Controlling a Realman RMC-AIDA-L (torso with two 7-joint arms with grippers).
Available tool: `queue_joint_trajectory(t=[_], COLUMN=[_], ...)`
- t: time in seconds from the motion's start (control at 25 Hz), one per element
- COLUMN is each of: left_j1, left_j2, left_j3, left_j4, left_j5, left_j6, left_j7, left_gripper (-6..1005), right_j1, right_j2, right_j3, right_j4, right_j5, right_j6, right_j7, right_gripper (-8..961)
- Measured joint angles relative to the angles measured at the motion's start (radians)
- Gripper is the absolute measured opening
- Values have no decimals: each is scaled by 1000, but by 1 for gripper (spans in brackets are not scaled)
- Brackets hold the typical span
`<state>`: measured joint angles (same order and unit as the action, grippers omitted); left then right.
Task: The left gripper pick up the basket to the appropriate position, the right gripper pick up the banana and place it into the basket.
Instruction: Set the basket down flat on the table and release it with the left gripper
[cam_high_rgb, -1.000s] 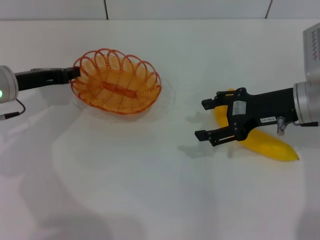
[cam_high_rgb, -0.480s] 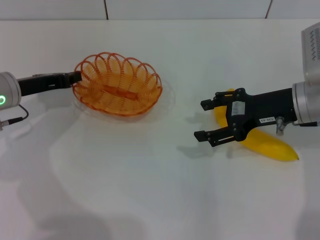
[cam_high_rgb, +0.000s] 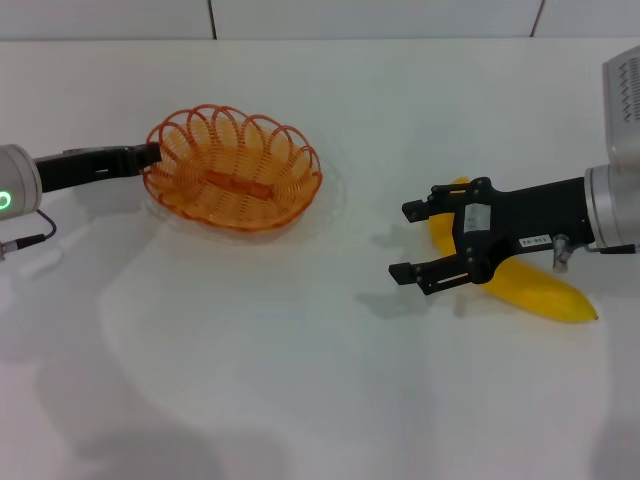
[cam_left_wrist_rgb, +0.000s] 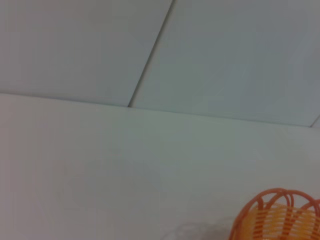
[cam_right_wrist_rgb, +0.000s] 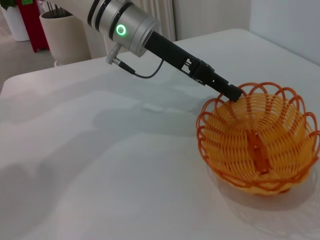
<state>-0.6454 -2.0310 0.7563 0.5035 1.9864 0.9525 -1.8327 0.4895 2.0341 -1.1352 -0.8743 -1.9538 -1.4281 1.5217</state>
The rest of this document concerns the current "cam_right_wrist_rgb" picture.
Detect green leafy plant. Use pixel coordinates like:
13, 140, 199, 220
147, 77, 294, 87
0, 0, 18, 11

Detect white plant pot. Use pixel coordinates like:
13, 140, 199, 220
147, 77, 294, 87
0, 6, 31, 42

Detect white pleated curtain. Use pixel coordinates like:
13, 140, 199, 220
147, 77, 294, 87
99, 0, 176, 60

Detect beige plant pot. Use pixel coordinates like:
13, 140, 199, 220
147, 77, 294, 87
39, 9, 92, 66

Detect orange woven plastic basket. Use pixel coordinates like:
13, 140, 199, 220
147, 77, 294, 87
196, 81, 320, 197

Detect dark dried twigs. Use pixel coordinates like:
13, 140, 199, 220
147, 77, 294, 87
47, 2, 66, 18

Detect red cabinet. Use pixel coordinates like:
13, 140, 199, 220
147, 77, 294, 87
18, 0, 50, 53

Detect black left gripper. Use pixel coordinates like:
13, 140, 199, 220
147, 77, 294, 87
144, 31, 245, 103

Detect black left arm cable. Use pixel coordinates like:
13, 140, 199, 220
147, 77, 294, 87
106, 43, 166, 79

